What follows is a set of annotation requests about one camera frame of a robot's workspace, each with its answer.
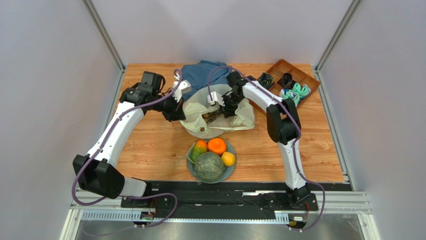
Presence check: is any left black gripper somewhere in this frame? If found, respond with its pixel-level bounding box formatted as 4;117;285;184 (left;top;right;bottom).
148;90;186;123

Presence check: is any translucent pale green plastic bag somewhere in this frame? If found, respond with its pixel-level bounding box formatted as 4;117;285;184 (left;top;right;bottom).
180;87;255;139

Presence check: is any fake brown longan bunch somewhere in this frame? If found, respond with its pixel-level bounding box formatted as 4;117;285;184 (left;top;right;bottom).
202;111;222;125

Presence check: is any fake green orange mango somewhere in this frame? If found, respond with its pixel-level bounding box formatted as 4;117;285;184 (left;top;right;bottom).
189;139;208;163

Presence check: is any fake orange fruit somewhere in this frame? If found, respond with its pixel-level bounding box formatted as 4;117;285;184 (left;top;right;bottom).
207;137;228;156

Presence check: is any fake yellow lemon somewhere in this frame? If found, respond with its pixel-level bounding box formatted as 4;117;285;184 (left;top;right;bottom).
221;151;236;167

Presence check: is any fake netted melon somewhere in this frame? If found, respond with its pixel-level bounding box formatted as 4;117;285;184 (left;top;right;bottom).
194;151;224;183

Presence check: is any grey round plate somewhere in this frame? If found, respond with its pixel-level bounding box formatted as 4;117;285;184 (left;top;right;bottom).
184;139;237;184

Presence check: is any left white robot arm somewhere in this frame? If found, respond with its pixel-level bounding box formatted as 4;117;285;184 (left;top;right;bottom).
71;69;191;205

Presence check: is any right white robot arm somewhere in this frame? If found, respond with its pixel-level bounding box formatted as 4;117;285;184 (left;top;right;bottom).
220;71;312;210

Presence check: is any dark green rolled sock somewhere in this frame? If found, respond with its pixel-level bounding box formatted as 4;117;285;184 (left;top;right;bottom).
257;72;275;90

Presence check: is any white teal rolled sock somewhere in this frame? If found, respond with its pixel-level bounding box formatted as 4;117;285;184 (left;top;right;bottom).
279;88;301;107

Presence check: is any brown wooden divided tray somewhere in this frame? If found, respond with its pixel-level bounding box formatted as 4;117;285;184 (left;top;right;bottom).
247;59;324;117

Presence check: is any black rolled sock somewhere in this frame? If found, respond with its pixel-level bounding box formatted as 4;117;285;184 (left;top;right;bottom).
277;72;296;90

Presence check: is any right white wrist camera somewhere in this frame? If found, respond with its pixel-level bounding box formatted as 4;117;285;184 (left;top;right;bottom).
207;91;224;106

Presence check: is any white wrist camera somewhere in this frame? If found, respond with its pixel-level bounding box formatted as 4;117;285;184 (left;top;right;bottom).
172;80;192;102
207;91;224;106

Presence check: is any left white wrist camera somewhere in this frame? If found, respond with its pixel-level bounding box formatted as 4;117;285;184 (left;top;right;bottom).
172;80;192;102

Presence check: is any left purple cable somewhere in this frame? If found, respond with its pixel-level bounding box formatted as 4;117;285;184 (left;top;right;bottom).
71;68;184;207

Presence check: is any purple cable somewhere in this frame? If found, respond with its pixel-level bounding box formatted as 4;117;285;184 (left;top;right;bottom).
206;65;326;232
71;68;184;207

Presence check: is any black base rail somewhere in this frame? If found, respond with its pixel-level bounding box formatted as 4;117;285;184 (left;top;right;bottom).
120;181;322;229

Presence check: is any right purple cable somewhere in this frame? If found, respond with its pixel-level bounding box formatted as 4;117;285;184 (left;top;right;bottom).
206;65;326;232

